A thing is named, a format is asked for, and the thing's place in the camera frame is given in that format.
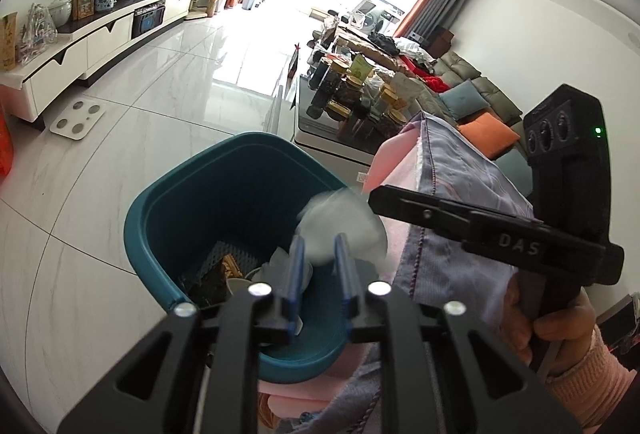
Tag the blue white ceramic jar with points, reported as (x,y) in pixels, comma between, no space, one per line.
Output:
(105,2)

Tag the small teal cushion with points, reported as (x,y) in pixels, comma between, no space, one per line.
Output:
(462,101)

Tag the large teal cushion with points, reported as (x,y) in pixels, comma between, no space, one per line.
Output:
(517,176)

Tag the white bathroom scale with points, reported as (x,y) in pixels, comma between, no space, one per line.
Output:
(77,119)

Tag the teal plastic waste bin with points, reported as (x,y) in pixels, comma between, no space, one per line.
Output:
(200,194)

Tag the yellow tall box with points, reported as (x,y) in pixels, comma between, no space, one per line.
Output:
(8,43)

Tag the wooden picture frame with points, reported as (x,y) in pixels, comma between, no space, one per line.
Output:
(83,6)

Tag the white office chair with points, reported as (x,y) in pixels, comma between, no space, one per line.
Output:
(363,11)

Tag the red cloth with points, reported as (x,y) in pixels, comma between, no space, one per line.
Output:
(432,78)

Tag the clear wrapped ornament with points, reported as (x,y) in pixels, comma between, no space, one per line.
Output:
(37,33)

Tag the white ceramic lidded jar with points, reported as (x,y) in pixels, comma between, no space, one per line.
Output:
(60,11)

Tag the black clothes pile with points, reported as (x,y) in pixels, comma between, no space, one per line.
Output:
(386,43)

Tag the purple plaid tablecloth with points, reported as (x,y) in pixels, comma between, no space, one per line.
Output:
(465,194)

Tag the small white pedal bin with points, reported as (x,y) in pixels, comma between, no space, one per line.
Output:
(249,1)

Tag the white clothes pile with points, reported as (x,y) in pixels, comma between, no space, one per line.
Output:
(412,51)

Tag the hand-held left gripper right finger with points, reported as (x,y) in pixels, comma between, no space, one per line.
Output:
(344,274)

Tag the green packet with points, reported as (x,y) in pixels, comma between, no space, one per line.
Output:
(360,68)

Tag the green leather sofa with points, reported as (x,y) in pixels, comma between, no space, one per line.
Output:
(465,66)

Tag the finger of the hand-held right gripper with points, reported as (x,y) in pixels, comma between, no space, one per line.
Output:
(420,211)

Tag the pink under cloth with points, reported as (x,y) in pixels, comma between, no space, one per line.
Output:
(395,153)

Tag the dark wooden corner cabinet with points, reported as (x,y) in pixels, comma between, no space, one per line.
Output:
(442,43)

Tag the white black media cabinet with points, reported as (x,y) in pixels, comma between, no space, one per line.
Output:
(100,33)

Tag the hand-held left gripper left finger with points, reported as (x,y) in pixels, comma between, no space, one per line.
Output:
(296,274)

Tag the person's right hand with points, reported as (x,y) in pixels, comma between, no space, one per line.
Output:
(565,334)

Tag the person's right forearm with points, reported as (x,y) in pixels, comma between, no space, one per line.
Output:
(600,384)

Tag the white tissue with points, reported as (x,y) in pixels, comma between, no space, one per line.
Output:
(340,214)

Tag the orange cushion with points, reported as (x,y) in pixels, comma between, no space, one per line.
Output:
(490,133)

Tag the dark glass coffee table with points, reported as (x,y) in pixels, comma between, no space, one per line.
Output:
(325,133)

